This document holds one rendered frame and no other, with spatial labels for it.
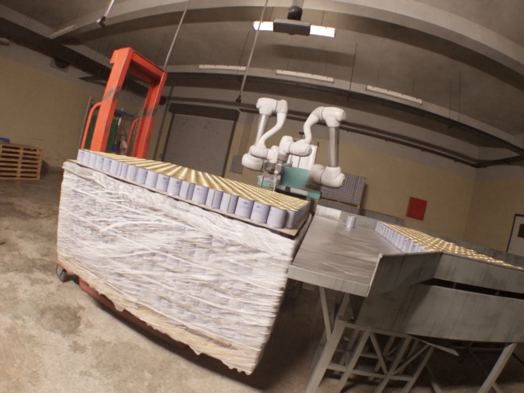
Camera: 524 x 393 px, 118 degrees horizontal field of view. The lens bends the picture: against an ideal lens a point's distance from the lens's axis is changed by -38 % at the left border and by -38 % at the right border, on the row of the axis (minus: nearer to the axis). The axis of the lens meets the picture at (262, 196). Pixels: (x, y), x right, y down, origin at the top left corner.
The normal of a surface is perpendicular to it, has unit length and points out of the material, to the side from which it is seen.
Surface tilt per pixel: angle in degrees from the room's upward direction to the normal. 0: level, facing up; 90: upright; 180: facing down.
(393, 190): 90
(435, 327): 90
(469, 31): 90
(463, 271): 90
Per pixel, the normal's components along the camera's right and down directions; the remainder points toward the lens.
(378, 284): 0.50, 0.18
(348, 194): -0.27, 0.00
